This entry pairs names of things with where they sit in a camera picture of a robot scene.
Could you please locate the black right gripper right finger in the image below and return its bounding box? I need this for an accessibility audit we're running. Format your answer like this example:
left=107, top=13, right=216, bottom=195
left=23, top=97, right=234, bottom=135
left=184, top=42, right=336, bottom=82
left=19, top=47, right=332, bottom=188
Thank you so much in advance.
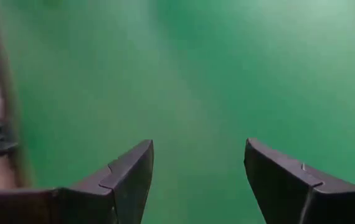
left=243, top=137, right=355, bottom=224

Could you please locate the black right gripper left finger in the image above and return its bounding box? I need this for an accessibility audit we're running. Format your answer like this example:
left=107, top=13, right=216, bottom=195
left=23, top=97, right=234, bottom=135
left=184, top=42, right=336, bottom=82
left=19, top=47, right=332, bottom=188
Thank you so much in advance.
left=0, top=139, right=155, bottom=224

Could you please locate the green table mat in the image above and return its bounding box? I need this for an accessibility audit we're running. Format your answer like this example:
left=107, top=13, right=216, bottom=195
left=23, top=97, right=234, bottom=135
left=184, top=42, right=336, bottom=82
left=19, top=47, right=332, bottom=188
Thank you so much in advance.
left=0, top=0, right=355, bottom=224

